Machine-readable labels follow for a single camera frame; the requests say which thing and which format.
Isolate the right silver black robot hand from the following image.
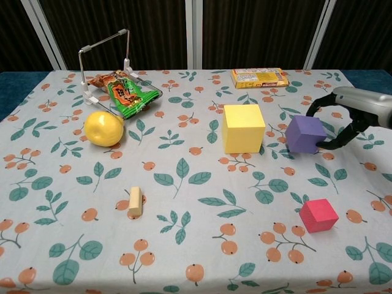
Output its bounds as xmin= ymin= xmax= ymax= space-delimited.
xmin=305 ymin=86 xmax=392 ymax=151

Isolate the purple foam cube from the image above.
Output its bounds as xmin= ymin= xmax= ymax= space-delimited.
xmin=285 ymin=115 xmax=328 ymax=154

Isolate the large yellow foam cube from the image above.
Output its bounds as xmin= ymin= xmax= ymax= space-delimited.
xmin=222 ymin=104 xmax=266 ymax=154

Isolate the dark fabric partition panel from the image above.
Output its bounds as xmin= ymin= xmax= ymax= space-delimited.
xmin=30 ymin=0 xmax=195 ymax=70
xmin=0 ymin=0 xmax=67 ymax=73
xmin=303 ymin=0 xmax=392 ymax=71
xmin=191 ymin=0 xmax=330 ymax=70

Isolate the yellow flat snack box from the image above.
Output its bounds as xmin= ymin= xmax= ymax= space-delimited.
xmin=230 ymin=67 xmax=290 ymax=89

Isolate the small red foam cube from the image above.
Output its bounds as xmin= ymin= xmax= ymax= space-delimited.
xmin=299 ymin=198 xmax=339 ymax=234

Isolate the floral leaf print tablecloth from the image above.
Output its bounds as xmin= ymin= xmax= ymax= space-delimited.
xmin=0 ymin=69 xmax=392 ymax=294

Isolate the green orange snack bag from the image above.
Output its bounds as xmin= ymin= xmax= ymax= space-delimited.
xmin=88 ymin=70 xmax=154 ymax=119

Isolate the small beige wooden block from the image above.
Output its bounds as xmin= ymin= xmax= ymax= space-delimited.
xmin=127 ymin=186 xmax=143 ymax=217

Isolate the yellow lemon fruit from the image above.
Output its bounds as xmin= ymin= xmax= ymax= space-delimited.
xmin=84 ymin=111 xmax=126 ymax=148

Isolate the metal wire rack stand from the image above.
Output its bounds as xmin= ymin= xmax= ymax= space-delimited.
xmin=78 ymin=28 xmax=162 ymax=113

